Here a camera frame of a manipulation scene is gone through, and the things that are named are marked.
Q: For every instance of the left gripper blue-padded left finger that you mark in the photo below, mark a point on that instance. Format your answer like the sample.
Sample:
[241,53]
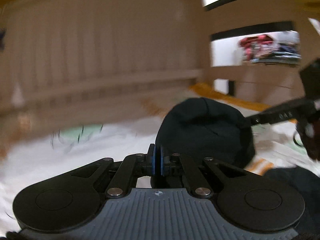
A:
[123,175]

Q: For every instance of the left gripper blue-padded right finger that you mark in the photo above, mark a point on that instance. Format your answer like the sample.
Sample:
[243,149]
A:
[180,171]

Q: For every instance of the dark navy hooded sweatshirt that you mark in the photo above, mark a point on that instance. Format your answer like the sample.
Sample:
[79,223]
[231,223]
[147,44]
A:
[202,127]

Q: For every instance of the pile of colourful clothes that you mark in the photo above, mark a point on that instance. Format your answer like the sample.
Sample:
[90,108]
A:
[279,48]

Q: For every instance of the orange mattress edge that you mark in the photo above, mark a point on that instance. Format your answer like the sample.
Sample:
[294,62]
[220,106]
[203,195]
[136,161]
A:
[247,108]

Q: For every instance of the white shelf unit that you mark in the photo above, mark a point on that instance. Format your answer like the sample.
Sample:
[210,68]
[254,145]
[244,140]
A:
[223,23]

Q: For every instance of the white leaf-patterned bed sheet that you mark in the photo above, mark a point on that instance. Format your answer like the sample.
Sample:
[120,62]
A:
[31,161]

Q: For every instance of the white slatted headboard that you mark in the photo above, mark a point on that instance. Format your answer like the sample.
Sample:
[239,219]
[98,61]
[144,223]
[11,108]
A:
[77,58]

